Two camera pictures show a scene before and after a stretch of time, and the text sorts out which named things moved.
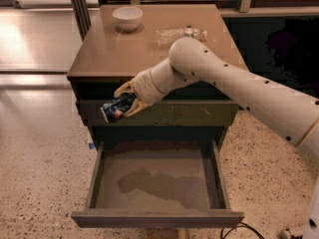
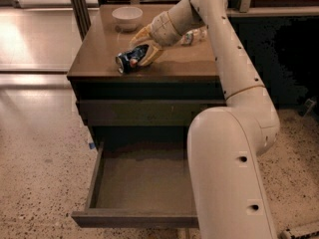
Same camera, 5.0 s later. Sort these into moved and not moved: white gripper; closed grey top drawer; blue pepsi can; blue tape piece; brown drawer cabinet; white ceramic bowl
Moved: blue pepsi can; white gripper
Not moved: closed grey top drawer; white ceramic bowl; blue tape piece; brown drawer cabinet
